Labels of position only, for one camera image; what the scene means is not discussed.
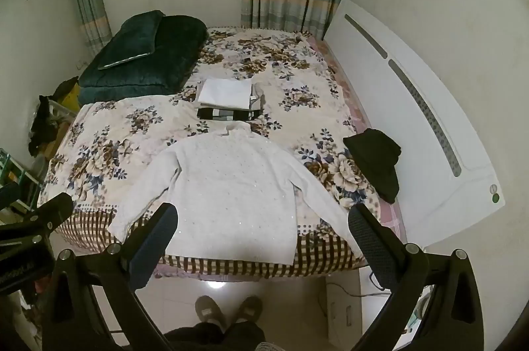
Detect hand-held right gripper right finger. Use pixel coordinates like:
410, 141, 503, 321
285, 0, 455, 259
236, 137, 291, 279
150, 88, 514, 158
347, 204, 485, 351

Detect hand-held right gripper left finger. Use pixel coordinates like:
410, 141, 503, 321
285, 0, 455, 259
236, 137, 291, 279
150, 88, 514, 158
41, 203, 179, 351

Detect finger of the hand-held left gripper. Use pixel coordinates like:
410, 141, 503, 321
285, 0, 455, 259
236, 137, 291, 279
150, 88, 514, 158
0, 192, 74, 249
0, 183, 26, 208

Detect white towel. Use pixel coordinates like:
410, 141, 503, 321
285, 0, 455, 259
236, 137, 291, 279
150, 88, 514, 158
107, 122, 365, 266

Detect hanging black clothes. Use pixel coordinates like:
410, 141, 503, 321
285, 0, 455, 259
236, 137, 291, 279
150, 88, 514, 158
27, 76, 79, 158

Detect green box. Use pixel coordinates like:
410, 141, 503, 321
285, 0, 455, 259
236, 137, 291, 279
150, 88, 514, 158
0, 147, 22, 187

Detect pink mattress pad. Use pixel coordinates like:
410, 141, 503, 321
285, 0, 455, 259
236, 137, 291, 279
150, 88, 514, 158
305, 35, 409, 238

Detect white floor box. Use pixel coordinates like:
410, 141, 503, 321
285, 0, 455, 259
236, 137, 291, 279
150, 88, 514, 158
317, 276, 365, 336

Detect grey slipper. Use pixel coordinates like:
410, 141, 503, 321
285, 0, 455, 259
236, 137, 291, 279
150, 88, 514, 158
232, 295, 264, 329
194, 295, 226, 331

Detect white appliance panel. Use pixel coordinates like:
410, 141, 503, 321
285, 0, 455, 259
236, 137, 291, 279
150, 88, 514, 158
322, 0, 506, 249

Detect person's dark fuzzy clothing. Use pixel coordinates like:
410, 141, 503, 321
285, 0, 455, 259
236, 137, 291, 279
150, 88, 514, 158
163, 319, 266, 351

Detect yellow bag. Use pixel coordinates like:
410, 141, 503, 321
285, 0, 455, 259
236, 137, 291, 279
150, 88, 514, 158
62, 82, 82, 114

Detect folded black checked garment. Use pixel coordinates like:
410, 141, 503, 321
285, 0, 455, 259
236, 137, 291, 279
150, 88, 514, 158
196, 107, 261, 124

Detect folded white cloth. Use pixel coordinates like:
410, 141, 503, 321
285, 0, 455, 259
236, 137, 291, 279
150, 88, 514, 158
195, 78, 254, 110

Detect dark green pillow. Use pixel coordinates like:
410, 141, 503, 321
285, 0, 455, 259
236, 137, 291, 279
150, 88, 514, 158
98, 10, 165, 70

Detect dark green quilt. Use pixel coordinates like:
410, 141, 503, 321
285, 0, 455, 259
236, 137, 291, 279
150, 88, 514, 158
78, 15, 209, 105

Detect floral bed sheet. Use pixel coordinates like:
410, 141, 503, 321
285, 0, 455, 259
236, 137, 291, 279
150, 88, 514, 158
37, 26, 373, 278

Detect black floor cable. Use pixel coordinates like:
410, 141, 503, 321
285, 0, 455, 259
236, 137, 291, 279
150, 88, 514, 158
330, 272, 394, 299

